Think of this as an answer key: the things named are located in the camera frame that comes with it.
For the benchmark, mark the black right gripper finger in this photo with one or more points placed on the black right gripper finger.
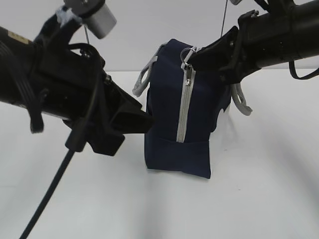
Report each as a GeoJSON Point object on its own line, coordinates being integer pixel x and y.
{"type": "Point", "coordinates": [217, 54]}

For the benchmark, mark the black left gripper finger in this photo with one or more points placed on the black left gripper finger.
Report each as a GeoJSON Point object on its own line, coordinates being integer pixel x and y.
{"type": "Point", "coordinates": [129, 118]}

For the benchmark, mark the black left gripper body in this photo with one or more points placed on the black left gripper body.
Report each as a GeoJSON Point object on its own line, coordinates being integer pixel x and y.
{"type": "Point", "coordinates": [97, 126]}

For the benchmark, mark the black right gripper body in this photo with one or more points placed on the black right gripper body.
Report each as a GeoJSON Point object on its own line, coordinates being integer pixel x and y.
{"type": "Point", "coordinates": [241, 64]}

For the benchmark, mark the navy blue lunch bag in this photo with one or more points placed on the navy blue lunch bag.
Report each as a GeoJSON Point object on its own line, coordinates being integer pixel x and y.
{"type": "Point", "coordinates": [185, 105]}

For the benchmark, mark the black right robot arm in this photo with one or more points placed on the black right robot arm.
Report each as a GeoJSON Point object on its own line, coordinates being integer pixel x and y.
{"type": "Point", "coordinates": [287, 32]}

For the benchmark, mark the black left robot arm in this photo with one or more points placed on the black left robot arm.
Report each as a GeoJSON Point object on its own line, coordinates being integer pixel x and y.
{"type": "Point", "coordinates": [50, 75]}

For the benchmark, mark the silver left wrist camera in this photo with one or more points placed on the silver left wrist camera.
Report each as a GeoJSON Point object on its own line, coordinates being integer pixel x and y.
{"type": "Point", "coordinates": [95, 14]}

